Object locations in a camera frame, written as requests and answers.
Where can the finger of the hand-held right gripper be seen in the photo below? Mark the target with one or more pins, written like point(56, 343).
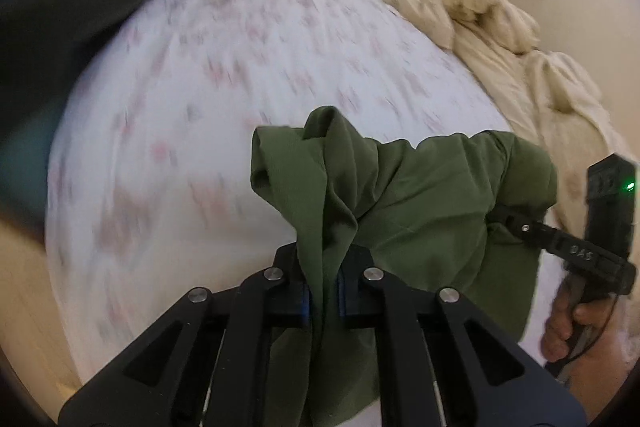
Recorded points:
point(520, 227)

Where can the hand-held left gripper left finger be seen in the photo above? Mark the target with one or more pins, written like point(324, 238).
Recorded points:
point(303, 307)

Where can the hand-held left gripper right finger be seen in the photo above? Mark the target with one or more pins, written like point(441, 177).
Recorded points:
point(342, 297)

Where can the green pants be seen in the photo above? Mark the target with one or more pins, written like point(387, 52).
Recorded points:
point(400, 197)

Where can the person's right hand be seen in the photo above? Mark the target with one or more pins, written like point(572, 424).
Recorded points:
point(557, 322)

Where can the cream blanket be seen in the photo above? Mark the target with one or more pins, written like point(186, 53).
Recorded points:
point(500, 57)

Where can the white floral bed sheet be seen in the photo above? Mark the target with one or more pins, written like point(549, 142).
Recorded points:
point(225, 82)

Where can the dark grey garment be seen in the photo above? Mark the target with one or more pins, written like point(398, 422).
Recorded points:
point(75, 7)

